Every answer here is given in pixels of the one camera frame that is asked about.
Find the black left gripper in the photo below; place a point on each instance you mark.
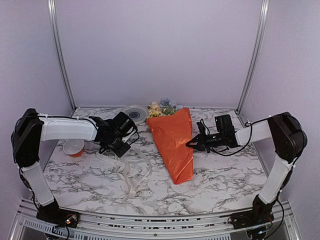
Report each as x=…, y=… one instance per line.
x=120, y=152

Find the yellow daisy fake bunch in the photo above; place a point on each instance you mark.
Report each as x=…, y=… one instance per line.
x=153, y=113

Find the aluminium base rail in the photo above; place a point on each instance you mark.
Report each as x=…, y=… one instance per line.
x=103, y=226

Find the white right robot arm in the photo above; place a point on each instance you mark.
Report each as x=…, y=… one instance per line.
x=282, y=130

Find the aluminium frame post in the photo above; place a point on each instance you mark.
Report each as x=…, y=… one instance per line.
x=261, y=28
x=59, y=52

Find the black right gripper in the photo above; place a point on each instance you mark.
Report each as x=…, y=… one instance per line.
x=199, y=147

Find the cream ribbon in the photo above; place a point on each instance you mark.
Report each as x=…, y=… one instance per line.
x=132, y=172

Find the grey ringed plate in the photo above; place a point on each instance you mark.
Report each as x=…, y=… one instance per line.
x=137, y=113

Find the aluminium frame post left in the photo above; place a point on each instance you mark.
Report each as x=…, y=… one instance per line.
x=59, y=52

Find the pink rose fake stem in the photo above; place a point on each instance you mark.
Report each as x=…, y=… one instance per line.
x=154, y=106

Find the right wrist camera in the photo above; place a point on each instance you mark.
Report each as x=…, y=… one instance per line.
x=203, y=129

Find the aluminium frame post right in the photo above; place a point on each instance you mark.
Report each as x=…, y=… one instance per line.
x=261, y=28

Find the orange cup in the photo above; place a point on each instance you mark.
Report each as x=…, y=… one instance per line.
x=74, y=147

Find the brown orange wrapping paper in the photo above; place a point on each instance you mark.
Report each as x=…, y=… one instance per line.
x=170, y=134

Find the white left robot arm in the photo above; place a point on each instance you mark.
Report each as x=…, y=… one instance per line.
x=35, y=136

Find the blue fake flower stem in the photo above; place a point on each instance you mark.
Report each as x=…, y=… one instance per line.
x=164, y=102

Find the green leafy fake stem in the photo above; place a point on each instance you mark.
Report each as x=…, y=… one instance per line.
x=169, y=110

